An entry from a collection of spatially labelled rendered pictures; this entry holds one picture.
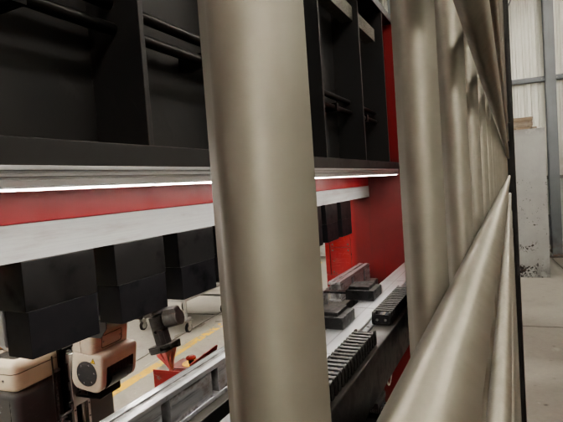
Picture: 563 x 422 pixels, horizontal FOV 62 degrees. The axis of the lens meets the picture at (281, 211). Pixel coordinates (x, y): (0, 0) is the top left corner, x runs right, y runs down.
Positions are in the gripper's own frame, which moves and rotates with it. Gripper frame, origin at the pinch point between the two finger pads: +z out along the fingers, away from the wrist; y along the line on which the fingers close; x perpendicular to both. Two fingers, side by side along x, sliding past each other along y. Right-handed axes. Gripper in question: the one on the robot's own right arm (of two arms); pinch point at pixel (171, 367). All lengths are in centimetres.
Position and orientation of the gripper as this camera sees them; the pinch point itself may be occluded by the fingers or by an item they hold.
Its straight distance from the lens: 184.9
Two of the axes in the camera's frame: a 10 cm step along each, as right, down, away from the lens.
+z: 3.0, 9.5, -0.4
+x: 3.4, -0.6, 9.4
